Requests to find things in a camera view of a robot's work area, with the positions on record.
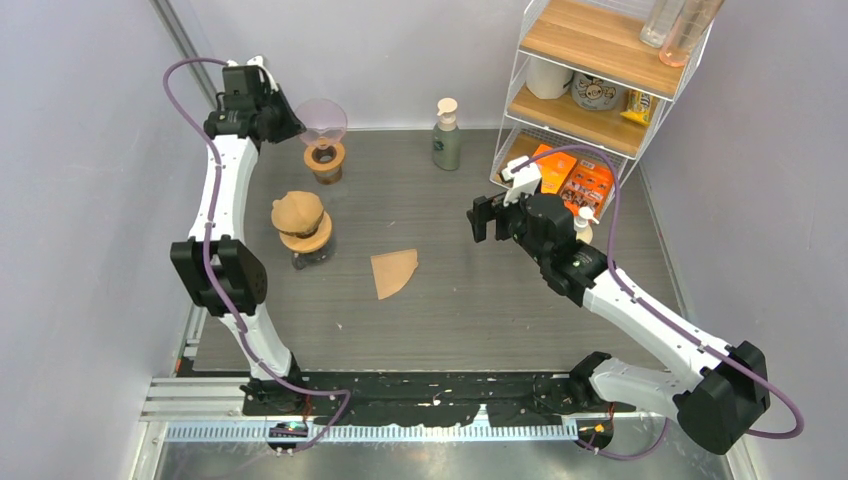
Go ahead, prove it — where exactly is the orange snack packet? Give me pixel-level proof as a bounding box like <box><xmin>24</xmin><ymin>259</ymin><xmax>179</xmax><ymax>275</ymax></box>
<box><xmin>558</xmin><ymin>159</ymin><xmax>614</xmax><ymax>217</ymax></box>

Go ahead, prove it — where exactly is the white paper roll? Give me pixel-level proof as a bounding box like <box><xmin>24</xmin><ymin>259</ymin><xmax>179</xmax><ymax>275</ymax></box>
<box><xmin>525</xmin><ymin>57</ymin><xmax>574</xmax><ymax>100</ymax></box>

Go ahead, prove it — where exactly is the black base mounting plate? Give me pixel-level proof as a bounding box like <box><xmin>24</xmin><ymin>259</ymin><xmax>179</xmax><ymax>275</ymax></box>
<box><xmin>240</xmin><ymin>371</ymin><xmax>634</xmax><ymax>427</ymax></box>

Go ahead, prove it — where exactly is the small glass with wood band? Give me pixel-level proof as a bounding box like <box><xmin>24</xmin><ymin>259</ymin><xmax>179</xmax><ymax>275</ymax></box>
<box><xmin>313</xmin><ymin>168</ymin><xmax>343</xmax><ymax>185</ymax></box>

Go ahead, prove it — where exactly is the orange box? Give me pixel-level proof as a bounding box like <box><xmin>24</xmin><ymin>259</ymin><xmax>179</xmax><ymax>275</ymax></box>
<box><xmin>535</xmin><ymin>152</ymin><xmax>577</xmax><ymax>194</ymax></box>

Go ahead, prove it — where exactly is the yellow snack bag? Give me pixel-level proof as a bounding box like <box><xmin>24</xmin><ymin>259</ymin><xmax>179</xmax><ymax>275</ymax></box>
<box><xmin>620</xmin><ymin>89</ymin><xmax>658</xmax><ymax>127</ymax></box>

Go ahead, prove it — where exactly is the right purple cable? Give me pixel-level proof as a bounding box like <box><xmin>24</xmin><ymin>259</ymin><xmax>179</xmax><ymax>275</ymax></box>
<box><xmin>510</xmin><ymin>144</ymin><xmax>806</xmax><ymax>462</ymax></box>

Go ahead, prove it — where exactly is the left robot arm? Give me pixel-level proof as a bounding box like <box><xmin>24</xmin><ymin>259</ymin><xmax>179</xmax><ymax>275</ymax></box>
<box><xmin>169</xmin><ymin>56</ymin><xmax>308</xmax><ymax>414</ymax></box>

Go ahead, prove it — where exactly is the white wire wooden shelf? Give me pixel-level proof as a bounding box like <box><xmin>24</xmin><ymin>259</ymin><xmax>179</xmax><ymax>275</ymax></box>
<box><xmin>489</xmin><ymin>0</ymin><xmax>710</xmax><ymax>186</ymax></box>

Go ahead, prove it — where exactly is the clear glass bottle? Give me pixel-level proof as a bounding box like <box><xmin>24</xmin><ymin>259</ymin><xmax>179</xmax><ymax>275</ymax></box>
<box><xmin>639</xmin><ymin>0</ymin><xmax>686</xmax><ymax>48</ymax></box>

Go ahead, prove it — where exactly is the green pump bottle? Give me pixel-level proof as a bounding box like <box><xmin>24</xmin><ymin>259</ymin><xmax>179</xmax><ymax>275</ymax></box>
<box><xmin>431</xmin><ymin>97</ymin><xmax>461</xmax><ymax>171</ymax></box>

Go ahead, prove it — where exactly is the aluminium frame rail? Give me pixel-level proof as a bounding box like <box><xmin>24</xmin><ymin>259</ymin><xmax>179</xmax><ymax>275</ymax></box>
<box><xmin>151</xmin><ymin>1</ymin><xmax>258</xmax><ymax>357</ymax></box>

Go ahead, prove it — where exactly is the pink glass dripper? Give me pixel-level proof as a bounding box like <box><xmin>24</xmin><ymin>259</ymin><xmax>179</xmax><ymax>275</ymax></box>
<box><xmin>295</xmin><ymin>98</ymin><xmax>348</xmax><ymax>149</ymax></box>

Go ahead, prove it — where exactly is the cream pump bottle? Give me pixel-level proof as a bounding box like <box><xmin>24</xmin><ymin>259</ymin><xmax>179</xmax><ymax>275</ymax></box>
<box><xmin>574</xmin><ymin>206</ymin><xmax>599</xmax><ymax>244</ymax></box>

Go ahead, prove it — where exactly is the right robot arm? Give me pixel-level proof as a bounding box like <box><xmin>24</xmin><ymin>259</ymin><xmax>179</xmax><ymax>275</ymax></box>
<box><xmin>467</xmin><ymin>193</ymin><xmax>771</xmax><ymax>455</ymax></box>

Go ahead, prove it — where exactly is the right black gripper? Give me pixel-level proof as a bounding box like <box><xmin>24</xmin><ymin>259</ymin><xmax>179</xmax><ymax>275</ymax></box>
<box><xmin>467</xmin><ymin>189</ymin><xmax>550</xmax><ymax>266</ymax></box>

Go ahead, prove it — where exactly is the cartoon printed tin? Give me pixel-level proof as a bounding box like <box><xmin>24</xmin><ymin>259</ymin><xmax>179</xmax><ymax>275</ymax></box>
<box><xmin>571</xmin><ymin>72</ymin><xmax>626</xmax><ymax>111</ymax></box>

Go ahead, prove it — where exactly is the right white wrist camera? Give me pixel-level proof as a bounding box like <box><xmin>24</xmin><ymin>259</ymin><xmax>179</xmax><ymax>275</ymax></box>
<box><xmin>500</xmin><ymin>157</ymin><xmax>542</xmax><ymax>207</ymax></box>

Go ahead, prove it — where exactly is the glass carafe server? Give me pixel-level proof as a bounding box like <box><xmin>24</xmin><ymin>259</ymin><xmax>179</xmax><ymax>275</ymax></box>
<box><xmin>291</xmin><ymin>241</ymin><xmax>335</xmax><ymax>271</ymax></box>

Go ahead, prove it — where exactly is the small wooden ring holder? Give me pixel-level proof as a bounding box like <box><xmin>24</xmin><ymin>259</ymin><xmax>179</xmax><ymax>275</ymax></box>
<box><xmin>303</xmin><ymin>143</ymin><xmax>346</xmax><ymax>175</ymax></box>

